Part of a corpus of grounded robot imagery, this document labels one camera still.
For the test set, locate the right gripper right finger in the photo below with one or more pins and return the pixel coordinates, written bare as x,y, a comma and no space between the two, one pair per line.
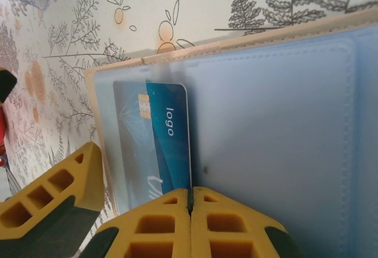
198,234

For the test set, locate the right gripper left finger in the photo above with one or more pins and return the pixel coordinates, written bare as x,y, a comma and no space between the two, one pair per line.
183,234

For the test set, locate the red orange plush toy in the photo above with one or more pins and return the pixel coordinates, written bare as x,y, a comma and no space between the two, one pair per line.
1,128

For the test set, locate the floral patterned table mat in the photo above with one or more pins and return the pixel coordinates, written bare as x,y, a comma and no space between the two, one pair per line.
74,63

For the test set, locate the beige card holder wallet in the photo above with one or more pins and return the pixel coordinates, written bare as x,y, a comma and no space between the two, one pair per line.
265,122

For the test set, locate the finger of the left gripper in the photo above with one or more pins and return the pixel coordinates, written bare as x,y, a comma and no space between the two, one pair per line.
7,86
59,225

